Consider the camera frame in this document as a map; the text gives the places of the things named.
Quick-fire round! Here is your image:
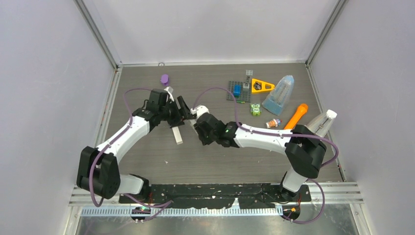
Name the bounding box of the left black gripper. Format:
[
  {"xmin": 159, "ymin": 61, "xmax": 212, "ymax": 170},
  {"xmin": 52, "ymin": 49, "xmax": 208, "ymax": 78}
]
[{"xmin": 159, "ymin": 96, "xmax": 195, "ymax": 128}]

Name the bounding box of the slim white remote control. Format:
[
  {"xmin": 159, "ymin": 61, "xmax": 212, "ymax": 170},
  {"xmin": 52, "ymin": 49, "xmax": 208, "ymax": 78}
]
[{"xmin": 172, "ymin": 127, "xmax": 183, "ymax": 144}]

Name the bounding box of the white air conditioner remote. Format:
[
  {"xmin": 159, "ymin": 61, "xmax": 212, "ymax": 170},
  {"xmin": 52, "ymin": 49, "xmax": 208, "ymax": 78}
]
[{"xmin": 190, "ymin": 119, "xmax": 199, "ymax": 132}]

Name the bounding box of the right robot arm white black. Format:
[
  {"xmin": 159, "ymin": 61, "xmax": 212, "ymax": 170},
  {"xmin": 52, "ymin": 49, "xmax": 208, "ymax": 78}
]
[{"xmin": 193, "ymin": 113, "xmax": 327, "ymax": 201}]

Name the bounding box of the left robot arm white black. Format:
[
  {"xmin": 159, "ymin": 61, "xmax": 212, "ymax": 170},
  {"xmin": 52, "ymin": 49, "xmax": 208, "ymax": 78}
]
[{"xmin": 76, "ymin": 89, "xmax": 196, "ymax": 203}]

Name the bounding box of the purple plastic toy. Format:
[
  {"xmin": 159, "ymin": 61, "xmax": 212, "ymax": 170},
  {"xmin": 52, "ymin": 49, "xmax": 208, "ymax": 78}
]
[{"xmin": 160, "ymin": 74, "xmax": 170, "ymax": 86}]

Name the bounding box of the green owl toy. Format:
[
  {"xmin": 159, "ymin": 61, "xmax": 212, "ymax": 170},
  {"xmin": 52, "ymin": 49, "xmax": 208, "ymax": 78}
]
[{"xmin": 250, "ymin": 103, "xmax": 261, "ymax": 117}]

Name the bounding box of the blue lego brick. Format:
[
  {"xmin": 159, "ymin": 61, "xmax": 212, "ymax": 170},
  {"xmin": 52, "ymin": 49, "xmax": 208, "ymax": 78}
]
[{"xmin": 232, "ymin": 84, "xmax": 242, "ymax": 98}]

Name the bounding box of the grey lego baseplate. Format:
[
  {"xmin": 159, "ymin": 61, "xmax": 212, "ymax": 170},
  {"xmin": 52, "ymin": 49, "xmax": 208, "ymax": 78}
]
[{"xmin": 226, "ymin": 80, "xmax": 252, "ymax": 103}]

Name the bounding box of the yellow triangle toy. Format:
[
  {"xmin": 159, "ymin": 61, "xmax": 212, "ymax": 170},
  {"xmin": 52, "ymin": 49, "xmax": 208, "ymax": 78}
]
[{"xmin": 251, "ymin": 78, "xmax": 275, "ymax": 94}]

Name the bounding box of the small figurine bottle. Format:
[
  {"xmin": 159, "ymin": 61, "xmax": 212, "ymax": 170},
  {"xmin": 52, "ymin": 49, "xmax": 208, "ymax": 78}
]
[{"xmin": 265, "ymin": 119, "xmax": 281, "ymax": 128}]

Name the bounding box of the grey lego piece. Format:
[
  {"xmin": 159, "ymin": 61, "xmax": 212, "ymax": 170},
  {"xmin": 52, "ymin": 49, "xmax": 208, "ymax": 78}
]
[{"xmin": 243, "ymin": 70, "xmax": 253, "ymax": 90}]

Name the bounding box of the orange toy microphone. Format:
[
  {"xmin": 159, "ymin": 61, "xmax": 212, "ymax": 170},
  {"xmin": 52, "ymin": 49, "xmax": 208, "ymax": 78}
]
[{"xmin": 284, "ymin": 103, "xmax": 308, "ymax": 130}]

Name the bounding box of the white metronome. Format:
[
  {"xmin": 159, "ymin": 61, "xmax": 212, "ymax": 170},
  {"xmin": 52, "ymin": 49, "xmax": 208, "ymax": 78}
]
[{"xmin": 306, "ymin": 110, "xmax": 337, "ymax": 138}]

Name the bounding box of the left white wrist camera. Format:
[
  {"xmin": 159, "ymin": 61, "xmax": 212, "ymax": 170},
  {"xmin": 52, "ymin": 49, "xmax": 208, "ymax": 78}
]
[{"xmin": 164, "ymin": 86, "xmax": 175, "ymax": 102}]

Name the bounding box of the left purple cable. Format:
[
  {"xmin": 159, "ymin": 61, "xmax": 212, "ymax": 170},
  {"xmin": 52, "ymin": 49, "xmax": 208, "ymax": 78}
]
[{"xmin": 89, "ymin": 87, "xmax": 153, "ymax": 208}]

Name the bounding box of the purple cable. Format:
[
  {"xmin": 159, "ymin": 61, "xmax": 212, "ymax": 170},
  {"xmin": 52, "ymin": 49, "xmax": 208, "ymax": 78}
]
[
  {"xmin": 89, "ymin": 87, "xmax": 153, "ymax": 208},
  {"xmin": 193, "ymin": 87, "xmax": 340, "ymax": 167}
]

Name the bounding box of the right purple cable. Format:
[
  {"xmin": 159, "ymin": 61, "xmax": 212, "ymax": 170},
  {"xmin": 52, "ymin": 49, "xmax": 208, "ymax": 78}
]
[{"xmin": 193, "ymin": 87, "xmax": 340, "ymax": 167}]

